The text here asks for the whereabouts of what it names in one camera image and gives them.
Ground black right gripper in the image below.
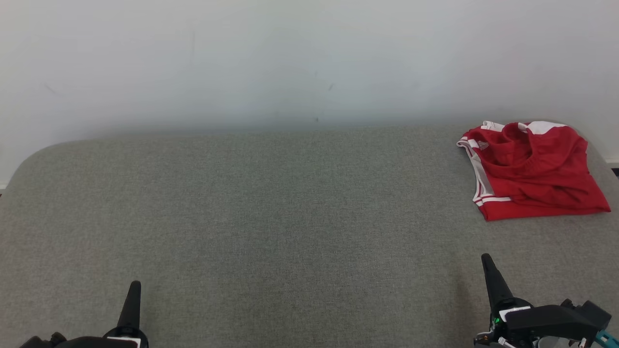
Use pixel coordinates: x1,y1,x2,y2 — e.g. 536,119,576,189
474,253,588,348

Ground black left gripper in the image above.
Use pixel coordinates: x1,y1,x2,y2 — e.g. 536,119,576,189
51,280,149,348

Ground red basketball jersey number 23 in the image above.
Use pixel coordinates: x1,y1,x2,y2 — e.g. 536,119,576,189
457,121,611,221

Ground red shorts with white stripes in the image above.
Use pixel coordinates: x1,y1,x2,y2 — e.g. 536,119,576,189
476,120,593,203

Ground teal right camera connector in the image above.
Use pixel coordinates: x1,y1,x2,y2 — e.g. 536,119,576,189
595,330,619,348

